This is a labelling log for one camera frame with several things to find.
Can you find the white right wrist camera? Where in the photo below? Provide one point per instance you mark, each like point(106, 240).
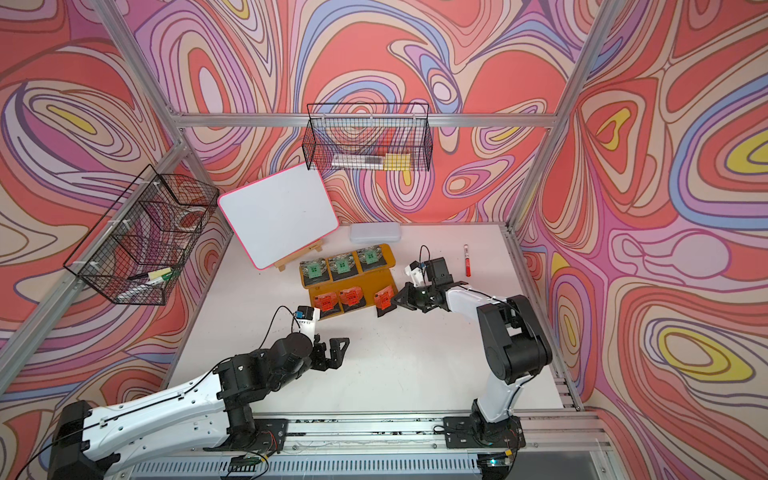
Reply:
point(416, 274)

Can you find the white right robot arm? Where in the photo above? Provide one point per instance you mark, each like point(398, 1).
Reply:
point(514, 344)

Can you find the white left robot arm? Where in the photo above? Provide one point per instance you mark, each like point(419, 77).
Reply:
point(212, 412)

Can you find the black wire basket back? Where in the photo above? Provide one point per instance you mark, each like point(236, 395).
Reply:
point(357, 135)

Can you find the yellow wooden two-tier shelf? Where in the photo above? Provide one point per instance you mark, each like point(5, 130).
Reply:
point(371, 281)

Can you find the red marker pen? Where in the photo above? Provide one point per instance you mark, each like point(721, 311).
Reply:
point(467, 261)

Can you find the black wire basket left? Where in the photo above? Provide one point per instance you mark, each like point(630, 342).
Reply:
point(159, 219)

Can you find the green marker in basket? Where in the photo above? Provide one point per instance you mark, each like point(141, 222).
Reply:
point(153, 277)

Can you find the pink framed whiteboard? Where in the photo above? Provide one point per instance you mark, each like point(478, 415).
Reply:
point(279, 215)

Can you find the red tea bag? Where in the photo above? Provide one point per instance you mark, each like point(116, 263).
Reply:
point(384, 300)
point(328, 304)
point(352, 298)

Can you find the green tea bag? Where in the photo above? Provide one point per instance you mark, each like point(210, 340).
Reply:
point(371, 258)
point(314, 272)
point(343, 266)

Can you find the white plastic pencil case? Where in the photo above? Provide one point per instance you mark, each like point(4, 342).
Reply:
point(375, 232)

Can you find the yellow sticky notes block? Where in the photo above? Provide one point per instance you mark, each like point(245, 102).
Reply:
point(397, 162)

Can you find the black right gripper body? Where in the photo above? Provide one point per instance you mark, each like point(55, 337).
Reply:
point(424, 297)

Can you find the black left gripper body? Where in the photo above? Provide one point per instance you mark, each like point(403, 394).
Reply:
point(315, 359)

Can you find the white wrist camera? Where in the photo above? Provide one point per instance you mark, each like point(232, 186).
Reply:
point(416, 274)
point(306, 318)

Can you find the wooden whiteboard easel stand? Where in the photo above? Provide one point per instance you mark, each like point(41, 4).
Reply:
point(316, 247)

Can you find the black wire basket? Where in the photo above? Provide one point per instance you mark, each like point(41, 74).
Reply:
point(357, 135)
point(159, 219)

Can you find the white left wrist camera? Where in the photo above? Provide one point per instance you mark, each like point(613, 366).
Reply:
point(306, 318)

